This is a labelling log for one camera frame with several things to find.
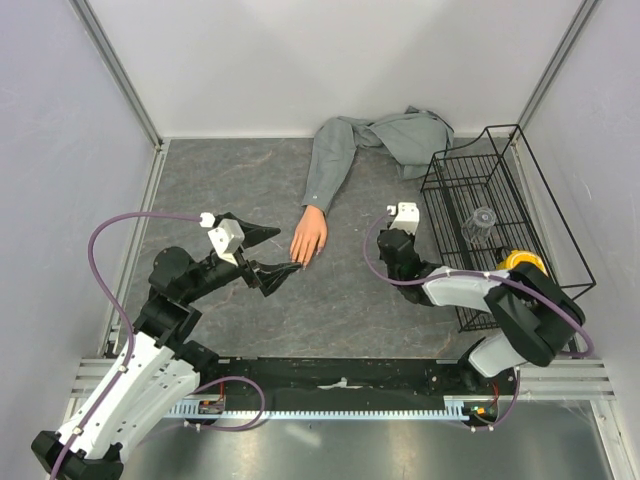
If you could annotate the mannequin hand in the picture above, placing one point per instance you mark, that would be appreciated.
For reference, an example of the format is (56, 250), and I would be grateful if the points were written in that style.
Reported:
(309, 237)

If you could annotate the clear plastic jar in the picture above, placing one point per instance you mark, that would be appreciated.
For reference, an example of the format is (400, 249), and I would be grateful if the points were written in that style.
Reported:
(477, 228)

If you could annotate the grey shirt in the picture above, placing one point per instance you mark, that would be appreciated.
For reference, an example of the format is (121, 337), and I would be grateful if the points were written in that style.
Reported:
(410, 138)

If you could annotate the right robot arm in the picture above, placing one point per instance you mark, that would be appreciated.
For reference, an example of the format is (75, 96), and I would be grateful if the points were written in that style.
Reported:
(535, 318)

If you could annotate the grey slotted cable duct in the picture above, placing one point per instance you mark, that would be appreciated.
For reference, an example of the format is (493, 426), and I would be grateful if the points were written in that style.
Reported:
(192, 409)

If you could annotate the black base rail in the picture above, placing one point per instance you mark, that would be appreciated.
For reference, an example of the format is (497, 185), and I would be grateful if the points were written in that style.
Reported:
(352, 384)

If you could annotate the black wire rack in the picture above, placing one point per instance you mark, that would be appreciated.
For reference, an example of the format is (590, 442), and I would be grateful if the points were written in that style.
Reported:
(482, 172)

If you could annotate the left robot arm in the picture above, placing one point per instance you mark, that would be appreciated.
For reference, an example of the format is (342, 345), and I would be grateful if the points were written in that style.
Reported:
(159, 364)

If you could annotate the yellow lidded container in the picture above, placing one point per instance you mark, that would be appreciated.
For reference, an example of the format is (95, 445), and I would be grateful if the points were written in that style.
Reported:
(515, 257)

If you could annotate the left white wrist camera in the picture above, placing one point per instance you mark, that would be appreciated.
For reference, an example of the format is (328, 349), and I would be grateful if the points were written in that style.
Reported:
(225, 234)

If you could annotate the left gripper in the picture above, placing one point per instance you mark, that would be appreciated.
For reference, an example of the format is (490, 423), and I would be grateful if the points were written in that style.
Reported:
(268, 276)

